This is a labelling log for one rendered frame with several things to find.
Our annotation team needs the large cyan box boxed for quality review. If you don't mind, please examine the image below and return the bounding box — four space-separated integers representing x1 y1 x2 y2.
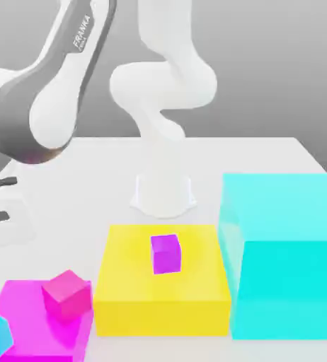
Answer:
218 173 327 341

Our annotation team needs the small magenta cube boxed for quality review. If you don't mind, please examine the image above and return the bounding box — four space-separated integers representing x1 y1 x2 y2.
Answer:
41 269 93 322

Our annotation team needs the small purple cube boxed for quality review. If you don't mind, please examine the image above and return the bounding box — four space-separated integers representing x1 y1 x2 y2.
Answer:
150 233 183 276

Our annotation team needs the large magenta box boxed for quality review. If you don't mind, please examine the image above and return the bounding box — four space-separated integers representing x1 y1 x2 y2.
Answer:
0 279 94 362

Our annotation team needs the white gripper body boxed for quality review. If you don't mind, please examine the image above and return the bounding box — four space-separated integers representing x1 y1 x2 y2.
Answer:
0 196 36 247

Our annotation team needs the large yellow box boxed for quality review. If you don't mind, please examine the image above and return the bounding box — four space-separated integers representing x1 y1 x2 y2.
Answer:
92 224 233 338

